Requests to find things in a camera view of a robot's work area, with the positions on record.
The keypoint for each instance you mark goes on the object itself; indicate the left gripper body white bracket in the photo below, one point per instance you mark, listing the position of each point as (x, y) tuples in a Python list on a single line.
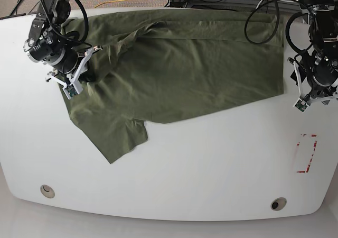
[(319, 83)]

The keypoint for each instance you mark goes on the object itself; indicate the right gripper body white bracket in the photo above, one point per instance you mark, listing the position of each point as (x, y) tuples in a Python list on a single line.
[(69, 65)]

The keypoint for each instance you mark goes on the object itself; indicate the olive green t-shirt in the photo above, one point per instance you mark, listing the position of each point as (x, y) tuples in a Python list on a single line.
[(165, 66)]

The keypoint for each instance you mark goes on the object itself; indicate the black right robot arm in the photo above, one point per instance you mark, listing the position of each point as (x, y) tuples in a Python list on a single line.
[(45, 37)]

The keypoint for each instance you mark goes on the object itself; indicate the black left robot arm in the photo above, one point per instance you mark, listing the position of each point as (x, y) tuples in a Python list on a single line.
[(322, 32)]

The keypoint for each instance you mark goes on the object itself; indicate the red tape rectangle marking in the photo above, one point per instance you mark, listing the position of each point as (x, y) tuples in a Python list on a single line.
[(305, 150)]

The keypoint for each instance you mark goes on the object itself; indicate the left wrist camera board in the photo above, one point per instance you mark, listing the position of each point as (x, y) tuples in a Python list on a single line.
[(301, 105)]

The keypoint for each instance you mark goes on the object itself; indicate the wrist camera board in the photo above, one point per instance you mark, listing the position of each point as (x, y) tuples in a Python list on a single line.
[(301, 105), (72, 90)]

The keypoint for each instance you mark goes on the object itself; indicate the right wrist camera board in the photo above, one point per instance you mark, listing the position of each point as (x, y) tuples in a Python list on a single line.
[(72, 90)]

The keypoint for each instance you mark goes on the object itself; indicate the right table cable grommet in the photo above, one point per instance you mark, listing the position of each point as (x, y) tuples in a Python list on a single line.
[(278, 204)]

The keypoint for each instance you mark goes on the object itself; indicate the table cable grommet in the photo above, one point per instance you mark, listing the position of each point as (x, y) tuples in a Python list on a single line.
[(47, 191), (278, 204)]

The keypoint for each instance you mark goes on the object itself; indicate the left table cable grommet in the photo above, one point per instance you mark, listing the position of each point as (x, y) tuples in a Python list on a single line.
[(47, 191)]

